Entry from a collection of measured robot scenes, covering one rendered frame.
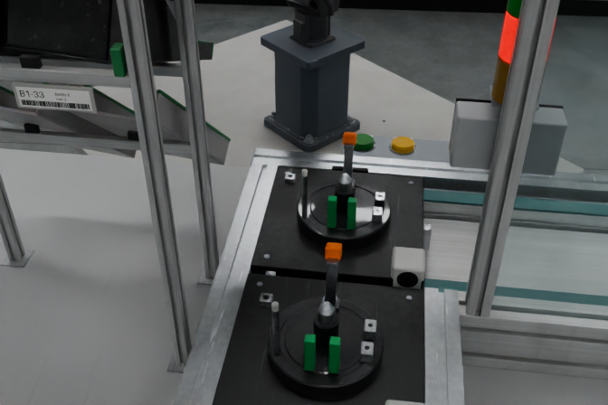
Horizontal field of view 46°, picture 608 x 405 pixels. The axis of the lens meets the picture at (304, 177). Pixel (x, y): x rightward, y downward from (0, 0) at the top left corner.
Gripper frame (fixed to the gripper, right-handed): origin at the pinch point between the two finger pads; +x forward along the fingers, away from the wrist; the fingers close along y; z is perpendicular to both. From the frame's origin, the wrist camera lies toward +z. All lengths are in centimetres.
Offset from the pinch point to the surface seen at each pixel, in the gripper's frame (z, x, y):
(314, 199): -30.0, 9.9, 20.9
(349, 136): -24.2, 1.3, 24.2
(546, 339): -36, 20, 57
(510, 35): 4.2, 8.1, 48.2
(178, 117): -10.4, 15.1, 6.6
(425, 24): -200, -234, -42
